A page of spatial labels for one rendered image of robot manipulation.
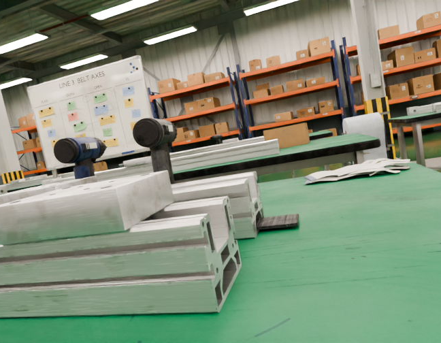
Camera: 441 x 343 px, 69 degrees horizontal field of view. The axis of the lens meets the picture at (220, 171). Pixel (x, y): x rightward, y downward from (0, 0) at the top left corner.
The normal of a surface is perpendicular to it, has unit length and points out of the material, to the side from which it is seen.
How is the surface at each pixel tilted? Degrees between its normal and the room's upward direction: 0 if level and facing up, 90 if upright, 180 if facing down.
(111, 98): 90
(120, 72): 90
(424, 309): 0
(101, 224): 90
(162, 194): 90
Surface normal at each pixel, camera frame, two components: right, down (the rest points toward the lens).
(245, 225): -0.27, 0.14
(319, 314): -0.18, -0.98
